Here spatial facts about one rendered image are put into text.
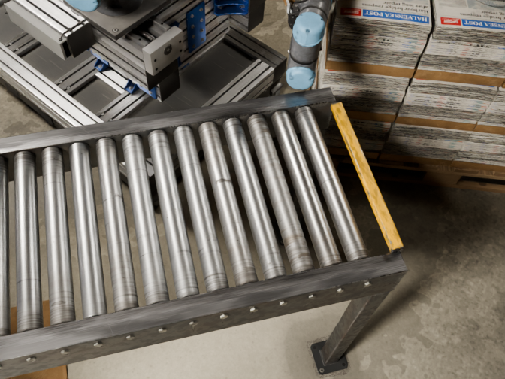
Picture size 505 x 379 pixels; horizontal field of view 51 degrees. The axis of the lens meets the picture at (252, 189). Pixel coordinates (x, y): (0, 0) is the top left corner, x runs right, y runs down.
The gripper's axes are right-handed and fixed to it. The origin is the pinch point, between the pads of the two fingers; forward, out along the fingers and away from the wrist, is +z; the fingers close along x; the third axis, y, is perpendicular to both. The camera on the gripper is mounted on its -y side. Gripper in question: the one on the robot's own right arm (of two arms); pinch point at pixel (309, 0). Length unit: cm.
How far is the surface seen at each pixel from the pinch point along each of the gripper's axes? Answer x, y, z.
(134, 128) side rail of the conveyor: 39, 13, -54
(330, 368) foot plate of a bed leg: 7, -85, -86
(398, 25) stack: -25.0, -9.9, -6.1
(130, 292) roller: 31, 9, -96
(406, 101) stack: -25, -43, -6
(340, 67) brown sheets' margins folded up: -5.6, -23.1, -5.9
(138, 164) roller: 36, 12, -64
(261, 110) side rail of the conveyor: 10.0, 1.8, -43.0
